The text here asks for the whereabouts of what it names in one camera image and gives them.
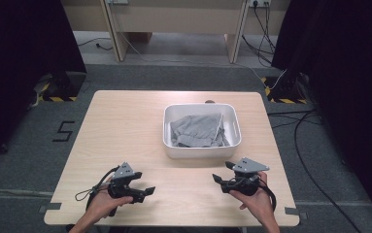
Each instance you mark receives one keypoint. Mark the white wall socket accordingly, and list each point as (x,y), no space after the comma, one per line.
(259,2)

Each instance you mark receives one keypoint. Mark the grey pants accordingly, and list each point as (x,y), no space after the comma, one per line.
(199,131)

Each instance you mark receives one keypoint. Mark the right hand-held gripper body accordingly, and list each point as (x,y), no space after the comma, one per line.
(245,181)

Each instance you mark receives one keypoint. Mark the black curtain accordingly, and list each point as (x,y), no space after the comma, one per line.
(352,81)
(18,64)

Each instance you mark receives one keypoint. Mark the white power strip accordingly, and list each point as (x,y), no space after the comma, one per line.
(118,1)

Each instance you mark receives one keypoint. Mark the small dark round object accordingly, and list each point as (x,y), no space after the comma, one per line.
(210,101)

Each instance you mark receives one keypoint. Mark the beige desk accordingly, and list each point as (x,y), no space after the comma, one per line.
(180,16)

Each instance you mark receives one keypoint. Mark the person's right hand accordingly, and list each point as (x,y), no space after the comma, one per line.
(254,204)

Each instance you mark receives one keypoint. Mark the person's left hand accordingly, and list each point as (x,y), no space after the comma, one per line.
(106,205)

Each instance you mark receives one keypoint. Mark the white plastic bin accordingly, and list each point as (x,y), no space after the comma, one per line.
(170,129)

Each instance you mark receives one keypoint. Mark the stand base with hazard tape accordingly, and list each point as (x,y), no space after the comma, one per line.
(62,89)
(285,92)

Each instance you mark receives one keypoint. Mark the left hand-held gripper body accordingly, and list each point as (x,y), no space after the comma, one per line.
(123,187)

